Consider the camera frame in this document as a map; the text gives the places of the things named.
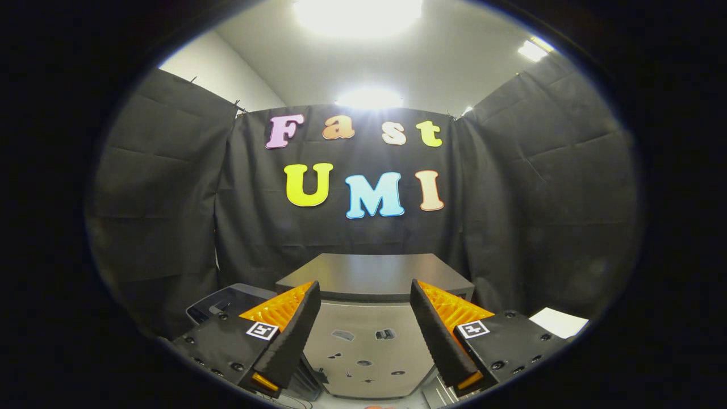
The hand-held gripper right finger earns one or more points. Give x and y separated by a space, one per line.
437 335

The grey cabinet with dark top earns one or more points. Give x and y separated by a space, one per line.
369 272

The grey washing machine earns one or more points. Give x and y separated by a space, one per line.
196 314

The white paper sheet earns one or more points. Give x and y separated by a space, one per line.
559 322

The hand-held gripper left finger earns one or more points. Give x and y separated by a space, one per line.
292 335

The small ceiling light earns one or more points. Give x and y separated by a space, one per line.
467 110

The large ceiling light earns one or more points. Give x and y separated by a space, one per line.
358 14

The grey ribbed panel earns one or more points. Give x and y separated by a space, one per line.
437 393

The ceiling light behind backdrop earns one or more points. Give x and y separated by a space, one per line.
369 99

